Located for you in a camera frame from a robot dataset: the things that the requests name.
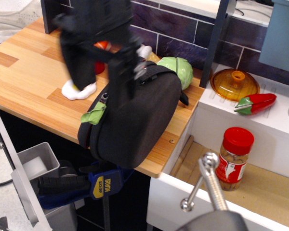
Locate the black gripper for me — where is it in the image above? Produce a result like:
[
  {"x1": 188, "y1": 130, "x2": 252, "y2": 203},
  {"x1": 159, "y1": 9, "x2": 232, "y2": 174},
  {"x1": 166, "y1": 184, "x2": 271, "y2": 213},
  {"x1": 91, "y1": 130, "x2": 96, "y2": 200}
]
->
[{"x1": 53, "y1": 0, "x2": 141, "y2": 98}]

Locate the green tape zipper pull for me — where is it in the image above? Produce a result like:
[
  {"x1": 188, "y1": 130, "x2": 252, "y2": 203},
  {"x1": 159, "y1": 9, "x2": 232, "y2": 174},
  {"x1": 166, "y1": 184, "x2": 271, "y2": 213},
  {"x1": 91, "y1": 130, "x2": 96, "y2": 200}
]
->
[{"x1": 80, "y1": 102, "x2": 106, "y2": 125}]

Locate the black zipper bag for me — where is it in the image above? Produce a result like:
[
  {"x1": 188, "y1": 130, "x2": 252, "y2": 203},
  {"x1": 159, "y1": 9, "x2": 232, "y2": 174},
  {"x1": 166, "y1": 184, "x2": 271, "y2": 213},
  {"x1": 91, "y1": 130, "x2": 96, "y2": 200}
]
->
[{"x1": 78, "y1": 61, "x2": 188, "y2": 169}]

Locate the dark red toy vegetable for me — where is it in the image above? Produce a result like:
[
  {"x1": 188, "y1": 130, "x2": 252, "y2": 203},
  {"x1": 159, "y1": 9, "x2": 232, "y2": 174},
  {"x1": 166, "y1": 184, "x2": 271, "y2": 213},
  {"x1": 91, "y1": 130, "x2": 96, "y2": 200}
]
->
[{"x1": 94, "y1": 61, "x2": 105, "y2": 75}]

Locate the orange white toy sushi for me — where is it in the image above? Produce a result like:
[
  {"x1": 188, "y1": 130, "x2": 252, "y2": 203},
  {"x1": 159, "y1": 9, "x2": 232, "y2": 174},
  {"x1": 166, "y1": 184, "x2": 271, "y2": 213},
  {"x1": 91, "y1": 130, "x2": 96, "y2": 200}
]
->
[{"x1": 94, "y1": 41, "x2": 111, "y2": 51}]

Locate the toy fried egg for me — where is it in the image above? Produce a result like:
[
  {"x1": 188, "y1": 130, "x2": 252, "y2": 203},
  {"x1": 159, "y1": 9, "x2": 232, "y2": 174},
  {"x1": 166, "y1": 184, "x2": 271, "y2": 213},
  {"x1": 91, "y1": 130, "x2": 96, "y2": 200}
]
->
[{"x1": 61, "y1": 80, "x2": 97, "y2": 101}]

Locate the white toy cauliflower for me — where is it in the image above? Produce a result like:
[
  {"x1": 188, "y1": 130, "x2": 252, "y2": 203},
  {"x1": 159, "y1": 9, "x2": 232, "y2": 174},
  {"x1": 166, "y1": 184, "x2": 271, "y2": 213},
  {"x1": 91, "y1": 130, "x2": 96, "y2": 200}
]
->
[{"x1": 136, "y1": 44, "x2": 152, "y2": 59}]

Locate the green toy cabbage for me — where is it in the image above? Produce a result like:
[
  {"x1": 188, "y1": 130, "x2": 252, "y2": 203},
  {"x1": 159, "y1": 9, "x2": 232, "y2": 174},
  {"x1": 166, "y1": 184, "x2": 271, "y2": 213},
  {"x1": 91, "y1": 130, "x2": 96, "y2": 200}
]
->
[{"x1": 157, "y1": 57, "x2": 193, "y2": 90}]

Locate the blue Irwin bar clamp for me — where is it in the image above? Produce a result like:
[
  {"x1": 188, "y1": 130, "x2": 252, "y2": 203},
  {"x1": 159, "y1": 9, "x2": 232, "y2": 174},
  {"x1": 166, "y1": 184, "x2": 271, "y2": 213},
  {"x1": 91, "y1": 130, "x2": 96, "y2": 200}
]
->
[{"x1": 37, "y1": 160, "x2": 135, "y2": 210}]

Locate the grey metal bin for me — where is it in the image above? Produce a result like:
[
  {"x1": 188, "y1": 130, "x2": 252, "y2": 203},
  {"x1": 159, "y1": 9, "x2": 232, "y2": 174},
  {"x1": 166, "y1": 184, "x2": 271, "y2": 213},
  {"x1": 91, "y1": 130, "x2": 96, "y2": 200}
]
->
[{"x1": 17, "y1": 142, "x2": 60, "y2": 180}]

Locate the orange transparent pot lid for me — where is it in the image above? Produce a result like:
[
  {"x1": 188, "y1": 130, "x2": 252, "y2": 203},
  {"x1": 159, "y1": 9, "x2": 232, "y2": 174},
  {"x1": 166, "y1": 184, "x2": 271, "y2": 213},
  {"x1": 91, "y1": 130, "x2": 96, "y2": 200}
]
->
[{"x1": 210, "y1": 69, "x2": 260, "y2": 102}]

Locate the red lid peanut jar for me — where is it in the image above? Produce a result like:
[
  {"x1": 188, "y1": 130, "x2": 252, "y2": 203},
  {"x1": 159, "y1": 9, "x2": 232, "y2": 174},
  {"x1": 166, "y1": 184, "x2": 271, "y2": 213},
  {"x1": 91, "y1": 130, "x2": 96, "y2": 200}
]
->
[{"x1": 215, "y1": 127, "x2": 254, "y2": 191}]

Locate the red toy chili pepper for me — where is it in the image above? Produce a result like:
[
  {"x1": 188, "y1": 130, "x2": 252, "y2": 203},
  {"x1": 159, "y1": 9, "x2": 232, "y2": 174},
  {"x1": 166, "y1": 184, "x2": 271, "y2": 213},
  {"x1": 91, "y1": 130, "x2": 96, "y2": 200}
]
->
[{"x1": 234, "y1": 93, "x2": 277, "y2": 116}]

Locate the blue grey box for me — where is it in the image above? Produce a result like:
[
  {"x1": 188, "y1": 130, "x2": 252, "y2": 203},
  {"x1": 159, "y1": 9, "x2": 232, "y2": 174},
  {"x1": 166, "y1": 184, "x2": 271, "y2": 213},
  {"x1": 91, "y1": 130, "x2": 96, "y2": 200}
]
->
[{"x1": 259, "y1": 0, "x2": 289, "y2": 72}]

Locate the dark grey shelf post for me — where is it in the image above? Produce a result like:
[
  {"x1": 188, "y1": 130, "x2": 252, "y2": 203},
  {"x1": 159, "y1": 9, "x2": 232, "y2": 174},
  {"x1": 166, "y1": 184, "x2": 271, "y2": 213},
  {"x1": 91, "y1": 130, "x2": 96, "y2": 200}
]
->
[{"x1": 40, "y1": 0, "x2": 72, "y2": 34}]

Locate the grey upright post right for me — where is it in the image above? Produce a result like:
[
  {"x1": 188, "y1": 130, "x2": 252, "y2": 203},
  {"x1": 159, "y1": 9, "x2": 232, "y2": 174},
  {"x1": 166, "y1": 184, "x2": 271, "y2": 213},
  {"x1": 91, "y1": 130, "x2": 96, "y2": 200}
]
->
[{"x1": 199, "y1": 0, "x2": 236, "y2": 88}]

